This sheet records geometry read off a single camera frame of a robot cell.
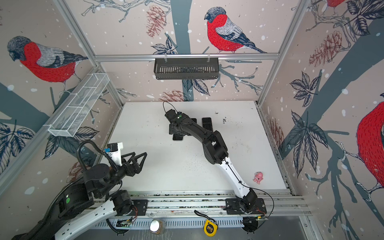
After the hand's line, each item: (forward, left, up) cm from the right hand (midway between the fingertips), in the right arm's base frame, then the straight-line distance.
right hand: (177, 132), depth 100 cm
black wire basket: (+36, -7, +28) cm, 46 cm away
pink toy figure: (-27, -50, -3) cm, 57 cm away
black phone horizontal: (+12, -20, -5) cm, 24 cm away
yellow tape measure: (-51, -23, -2) cm, 56 cm away
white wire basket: (-7, +48, +29) cm, 57 cm away
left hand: (-30, +8, +25) cm, 40 cm away
